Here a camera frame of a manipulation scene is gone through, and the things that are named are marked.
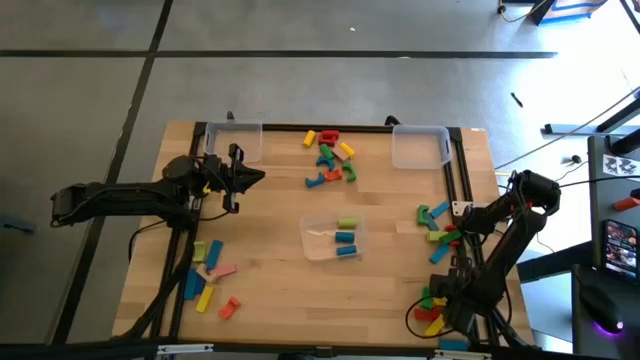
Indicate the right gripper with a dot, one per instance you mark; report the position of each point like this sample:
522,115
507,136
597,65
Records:
462,305

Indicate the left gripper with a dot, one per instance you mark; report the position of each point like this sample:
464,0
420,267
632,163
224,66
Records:
220,175

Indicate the yellow arch block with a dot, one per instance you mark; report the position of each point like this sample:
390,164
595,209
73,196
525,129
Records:
440,301

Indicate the blue arch block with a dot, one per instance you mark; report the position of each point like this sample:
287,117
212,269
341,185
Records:
325,159
316,183

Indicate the yellow cylinder block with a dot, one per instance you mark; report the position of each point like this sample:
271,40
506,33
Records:
348,150
309,138

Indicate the light green cylinder block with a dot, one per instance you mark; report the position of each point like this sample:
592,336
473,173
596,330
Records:
347,223

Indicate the blue cylinder block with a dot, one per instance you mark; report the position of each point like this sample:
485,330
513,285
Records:
346,250
344,237

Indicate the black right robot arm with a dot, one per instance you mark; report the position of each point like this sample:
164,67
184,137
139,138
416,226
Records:
505,250

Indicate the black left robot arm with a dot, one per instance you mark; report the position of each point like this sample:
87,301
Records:
125,197

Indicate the yellow plank block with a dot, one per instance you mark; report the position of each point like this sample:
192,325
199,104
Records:
434,326
205,299

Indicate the green wooden block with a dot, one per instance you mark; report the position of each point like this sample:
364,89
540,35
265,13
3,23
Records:
426,300

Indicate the red arch block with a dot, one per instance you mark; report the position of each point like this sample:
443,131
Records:
325,142
424,315

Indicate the clear plastic bin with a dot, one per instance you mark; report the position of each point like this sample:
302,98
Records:
320,250
420,150
220,135

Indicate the blue plank block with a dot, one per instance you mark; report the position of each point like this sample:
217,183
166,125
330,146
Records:
439,254
433,223
215,255
440,209

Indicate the red wooden block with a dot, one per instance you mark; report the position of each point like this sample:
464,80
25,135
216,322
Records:
454,244

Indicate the black table clamp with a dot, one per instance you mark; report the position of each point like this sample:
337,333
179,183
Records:
391,120
230,116

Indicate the green plank block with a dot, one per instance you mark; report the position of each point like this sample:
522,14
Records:
451,236

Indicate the light green cuboid block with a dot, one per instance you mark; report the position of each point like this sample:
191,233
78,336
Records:
434,236

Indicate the pink plank block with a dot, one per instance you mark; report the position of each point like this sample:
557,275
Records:
225,272

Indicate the black mouse pad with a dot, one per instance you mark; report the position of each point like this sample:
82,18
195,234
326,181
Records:
582,340

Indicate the black computer mouse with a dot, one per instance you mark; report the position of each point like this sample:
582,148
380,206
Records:
600,307

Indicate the smartphone with lit screen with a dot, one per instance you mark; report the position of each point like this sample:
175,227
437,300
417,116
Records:
620,247

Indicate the dark side desk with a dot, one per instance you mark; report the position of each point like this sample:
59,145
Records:
600,200

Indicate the white marker paper sheet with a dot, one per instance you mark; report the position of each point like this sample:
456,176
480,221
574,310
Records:
620,165

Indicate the black pen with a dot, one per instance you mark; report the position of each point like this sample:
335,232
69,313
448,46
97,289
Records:
516,100

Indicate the black metal stand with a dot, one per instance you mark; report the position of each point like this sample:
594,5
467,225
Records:
620,117

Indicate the blue white sign board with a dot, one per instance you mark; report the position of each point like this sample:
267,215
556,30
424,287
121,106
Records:
570,10

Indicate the silver edge bracket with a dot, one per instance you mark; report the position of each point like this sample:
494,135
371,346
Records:
465,355
185,348

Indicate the black aluminium table frame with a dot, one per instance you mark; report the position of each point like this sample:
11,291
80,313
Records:
285,128

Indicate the grey metal mount plate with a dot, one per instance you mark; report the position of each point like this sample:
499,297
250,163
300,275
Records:
460,206

